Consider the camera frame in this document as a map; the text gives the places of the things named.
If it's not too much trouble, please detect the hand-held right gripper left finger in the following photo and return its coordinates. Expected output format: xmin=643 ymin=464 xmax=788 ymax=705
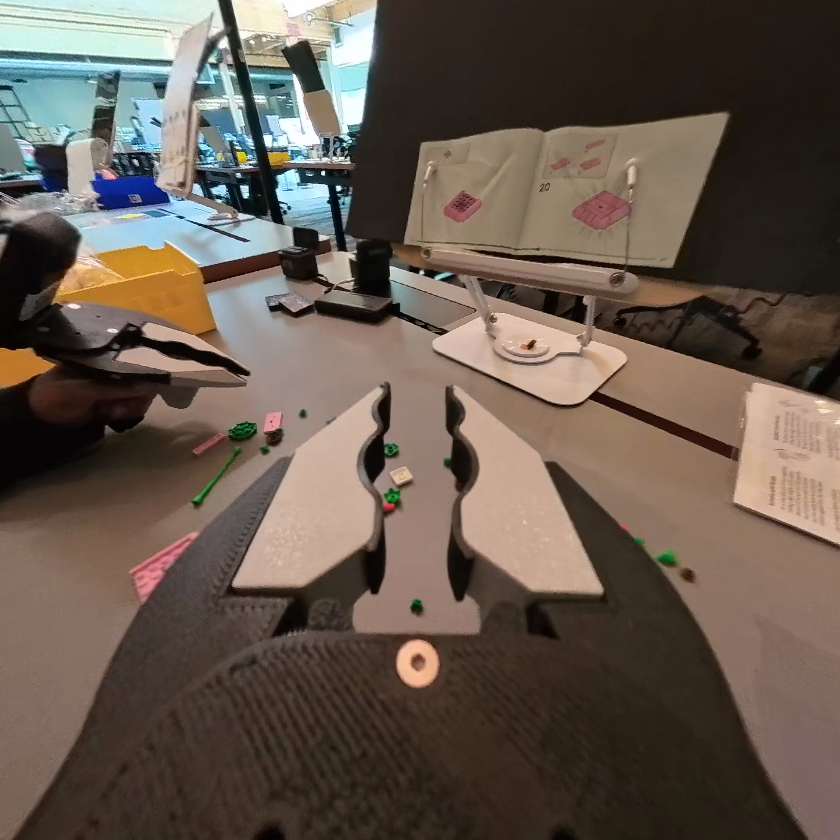
xmin=231 ymin=382 xmax=392 ymax=599

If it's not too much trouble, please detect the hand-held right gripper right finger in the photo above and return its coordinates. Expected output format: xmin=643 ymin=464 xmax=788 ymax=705
xmin=446 ymin=385 xmax=605 ymax=602

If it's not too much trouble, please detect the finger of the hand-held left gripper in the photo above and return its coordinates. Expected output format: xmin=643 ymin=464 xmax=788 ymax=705
xmin=113 ymin=341 xmax=245 ymax=410
xmin=134 ymin=320 xmax=252 ymax=379

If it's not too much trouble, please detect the white book stand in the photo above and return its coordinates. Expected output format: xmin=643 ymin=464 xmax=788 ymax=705
xmin=420 ymin=157 xmax=641 ymax=408

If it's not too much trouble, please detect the pink arched brick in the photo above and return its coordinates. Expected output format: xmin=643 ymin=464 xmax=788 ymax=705
xmin=129 ymin=532 xmax=199 ymax=605

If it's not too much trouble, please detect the instruction booklet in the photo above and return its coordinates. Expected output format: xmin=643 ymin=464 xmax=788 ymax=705
xmin=403 ymin=112 xmax=731 ymax=270

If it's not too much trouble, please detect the person's left forearm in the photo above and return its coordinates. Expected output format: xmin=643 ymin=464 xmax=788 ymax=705
xmin=0 ymin=384 xmax=126 ymax=490

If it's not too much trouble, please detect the person's left hand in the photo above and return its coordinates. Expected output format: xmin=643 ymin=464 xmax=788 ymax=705
xmin=29 ymin=374 xmax=158 ymax=434

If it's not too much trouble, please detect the yellow plastic bin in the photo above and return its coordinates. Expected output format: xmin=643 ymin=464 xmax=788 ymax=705
xmin=0 ymin=243 xmax=217 ymax=388

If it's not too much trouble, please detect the clear plastic bag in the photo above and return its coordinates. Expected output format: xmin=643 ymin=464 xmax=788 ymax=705
xmin=39 ymin=259 xmax=132 ymax=290

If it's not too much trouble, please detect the green stick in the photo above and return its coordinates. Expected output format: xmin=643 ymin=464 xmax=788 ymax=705
xmin=192 ymin=446 xmax=242 ymax=506

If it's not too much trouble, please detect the blue plastic bin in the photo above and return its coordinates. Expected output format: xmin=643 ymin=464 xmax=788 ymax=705
xmin=92 ymin=172 xmax=172 ymax=210

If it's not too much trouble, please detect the black flat box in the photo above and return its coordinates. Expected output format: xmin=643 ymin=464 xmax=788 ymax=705
xmin=315 ymin=290 xmax=395 ymax=324

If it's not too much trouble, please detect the black upright device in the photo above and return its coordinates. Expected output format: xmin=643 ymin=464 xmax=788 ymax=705
xmin=351 ymin=239 xmax=393 ymax=296

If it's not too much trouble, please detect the book stand with booklet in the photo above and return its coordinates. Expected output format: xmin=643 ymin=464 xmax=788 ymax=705
xmin=154 ymin=16 xmax=240 ymax=221

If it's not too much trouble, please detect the black pole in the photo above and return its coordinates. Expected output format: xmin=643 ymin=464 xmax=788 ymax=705
xmin=220 ymin=0 xmax=286 ymax=227

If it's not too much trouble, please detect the paper in clear sleeve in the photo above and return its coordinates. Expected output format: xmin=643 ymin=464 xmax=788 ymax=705
xmin=733 ymin=382 xmax=840 ymax=547

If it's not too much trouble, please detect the black chair base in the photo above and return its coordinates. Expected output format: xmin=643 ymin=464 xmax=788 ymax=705
xmin=613 ymin=292 xmax=765 ymax=358

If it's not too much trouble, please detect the black divider panel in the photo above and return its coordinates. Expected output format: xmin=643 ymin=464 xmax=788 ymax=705
xmin=344 ymin=0 xmax=840 ymax=296

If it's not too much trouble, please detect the black camera case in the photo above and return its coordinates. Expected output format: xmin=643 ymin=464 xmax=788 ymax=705
xmin=277 ymin=226 xmax=319 ymax=280

